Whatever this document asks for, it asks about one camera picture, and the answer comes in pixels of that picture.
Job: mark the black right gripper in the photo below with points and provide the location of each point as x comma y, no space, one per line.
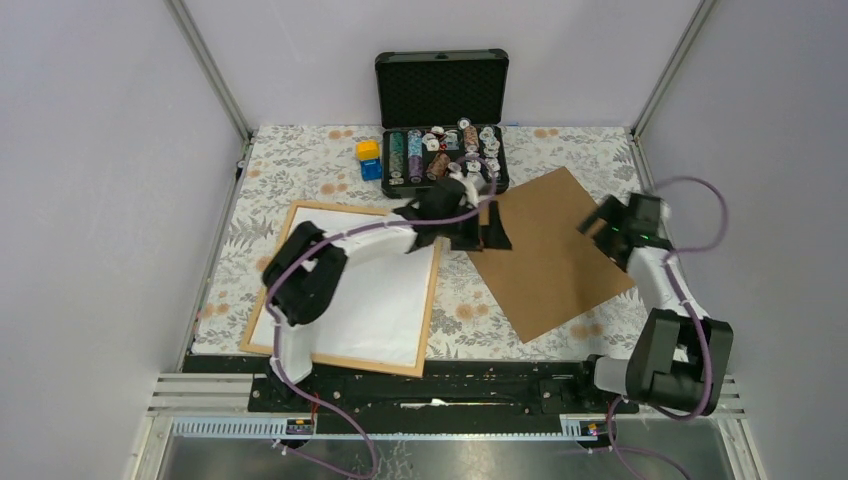
609,211

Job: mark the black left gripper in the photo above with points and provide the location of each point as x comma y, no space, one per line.
491,235

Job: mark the brown frame backing board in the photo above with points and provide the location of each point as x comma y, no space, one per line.
552,273

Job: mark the mountain sunset photo print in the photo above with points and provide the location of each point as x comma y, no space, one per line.
384,305

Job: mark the light wooden picture frame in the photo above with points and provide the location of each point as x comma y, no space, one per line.
430,311

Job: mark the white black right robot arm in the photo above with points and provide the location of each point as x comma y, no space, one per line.
679,361

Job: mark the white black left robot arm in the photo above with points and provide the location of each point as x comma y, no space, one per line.
304,274

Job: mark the black poker chip case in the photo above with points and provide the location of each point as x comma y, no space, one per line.
428,101

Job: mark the blue toy block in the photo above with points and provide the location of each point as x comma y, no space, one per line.
371,169

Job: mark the yellow toy block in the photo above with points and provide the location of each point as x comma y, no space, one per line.
367,150

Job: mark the floral patterned table cloth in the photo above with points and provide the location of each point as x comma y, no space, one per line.
317,163

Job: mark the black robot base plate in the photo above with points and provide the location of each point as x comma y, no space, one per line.
451,397

